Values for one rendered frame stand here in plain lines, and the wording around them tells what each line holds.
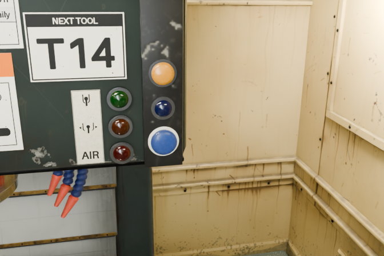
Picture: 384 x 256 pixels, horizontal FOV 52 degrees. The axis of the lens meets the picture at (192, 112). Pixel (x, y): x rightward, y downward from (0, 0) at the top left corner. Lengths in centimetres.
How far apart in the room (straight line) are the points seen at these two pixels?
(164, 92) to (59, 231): 89
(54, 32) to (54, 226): 91
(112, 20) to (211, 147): 125
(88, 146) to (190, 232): 138
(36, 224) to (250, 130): 88
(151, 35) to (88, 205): 86
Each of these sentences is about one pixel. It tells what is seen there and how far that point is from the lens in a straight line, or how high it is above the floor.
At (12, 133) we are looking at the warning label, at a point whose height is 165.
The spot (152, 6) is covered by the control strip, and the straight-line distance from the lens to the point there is 43.
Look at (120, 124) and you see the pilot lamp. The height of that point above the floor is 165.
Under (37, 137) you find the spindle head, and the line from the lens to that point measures 46.
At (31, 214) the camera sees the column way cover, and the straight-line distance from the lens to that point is 126.
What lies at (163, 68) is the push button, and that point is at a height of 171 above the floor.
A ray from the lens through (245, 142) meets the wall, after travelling 167.
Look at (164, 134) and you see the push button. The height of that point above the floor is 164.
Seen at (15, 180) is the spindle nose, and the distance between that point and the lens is 71.
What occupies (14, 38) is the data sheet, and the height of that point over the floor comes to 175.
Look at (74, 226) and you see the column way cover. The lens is 127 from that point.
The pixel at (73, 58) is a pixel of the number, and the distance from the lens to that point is 43.
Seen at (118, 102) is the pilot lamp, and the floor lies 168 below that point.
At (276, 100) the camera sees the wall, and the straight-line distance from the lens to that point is 166.
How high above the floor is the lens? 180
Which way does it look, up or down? 18 degrees down
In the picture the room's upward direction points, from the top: 1 degrees clockwise
